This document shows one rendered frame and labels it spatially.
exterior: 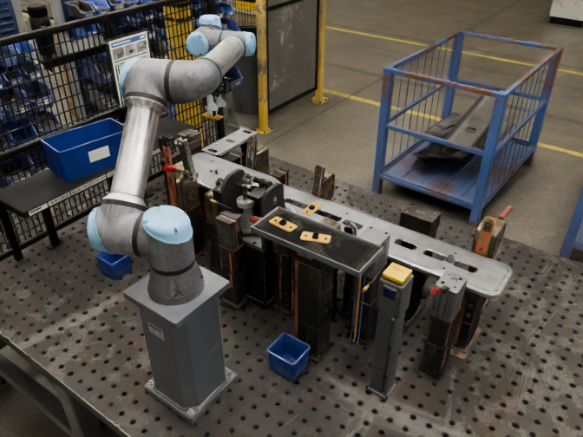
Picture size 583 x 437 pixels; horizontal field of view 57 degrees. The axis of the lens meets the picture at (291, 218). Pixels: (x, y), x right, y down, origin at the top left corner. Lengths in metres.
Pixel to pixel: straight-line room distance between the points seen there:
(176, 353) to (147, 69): 0.76
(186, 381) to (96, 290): 0.72
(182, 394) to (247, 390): 0.21
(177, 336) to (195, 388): 0.22
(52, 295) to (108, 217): 0.86
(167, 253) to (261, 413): 0.60
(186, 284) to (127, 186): 0.29
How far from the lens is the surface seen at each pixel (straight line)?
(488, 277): 1.77
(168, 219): 1.37
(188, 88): 1.49
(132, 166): 1.46
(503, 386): 1.89
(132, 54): 2.54
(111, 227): 1.42
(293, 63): 5.19
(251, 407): 1.72
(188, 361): 1.56
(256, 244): 1.86
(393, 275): 1.45
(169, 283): 1.43
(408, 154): 4.31
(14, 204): 2.20
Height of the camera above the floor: 2.07
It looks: 34 degrees down
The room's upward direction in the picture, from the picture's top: straight up
